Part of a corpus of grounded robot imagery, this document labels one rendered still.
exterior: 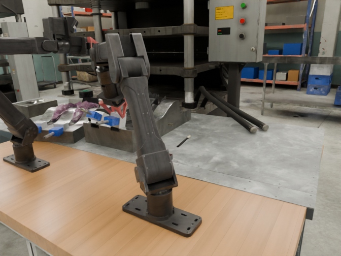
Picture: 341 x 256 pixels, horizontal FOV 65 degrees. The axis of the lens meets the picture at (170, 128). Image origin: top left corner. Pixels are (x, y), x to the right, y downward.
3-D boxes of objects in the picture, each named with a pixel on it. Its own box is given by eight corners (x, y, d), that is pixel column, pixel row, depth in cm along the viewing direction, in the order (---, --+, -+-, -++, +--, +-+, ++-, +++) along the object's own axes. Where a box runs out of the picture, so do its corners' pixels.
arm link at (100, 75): (98, 81, 98) (92, 64, 94) (112, 76, 99) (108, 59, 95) (102, 89, 93) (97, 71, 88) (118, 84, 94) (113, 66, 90)
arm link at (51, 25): (54, 19, 104) (24, 16, 94) (68, 18, 99) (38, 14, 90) (58, 50, 107) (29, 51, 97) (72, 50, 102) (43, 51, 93)
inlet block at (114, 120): (101, 132, 95) (102, 117, 93) (91, 128, 97) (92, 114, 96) (125, 127, 106) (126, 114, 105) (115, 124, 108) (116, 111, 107)
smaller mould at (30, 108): (29, 118, 155) (27, 106, 153) (14, 115, 163) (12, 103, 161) (58, 110, 172) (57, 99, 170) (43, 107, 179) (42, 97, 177)
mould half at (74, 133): (74, 143, 114) (70, 119, 111) (22, 140, 120) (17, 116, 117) (121, 113, 160) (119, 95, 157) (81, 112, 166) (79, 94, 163)
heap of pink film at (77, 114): (79, 122, 124) (77, 105, 121) (46, 120, 128) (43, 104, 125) (105, 108, 148) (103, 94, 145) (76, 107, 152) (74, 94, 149)
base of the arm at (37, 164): (16, 134, 103) (-3, 140, 98) (47, 144, 93) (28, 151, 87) (20, 153, 106) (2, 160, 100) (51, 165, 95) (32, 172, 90)
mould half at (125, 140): (133, 153, 103) (130, 119, 99) (85, 141, 116) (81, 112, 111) (191, 119, 144) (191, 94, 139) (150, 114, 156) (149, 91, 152)
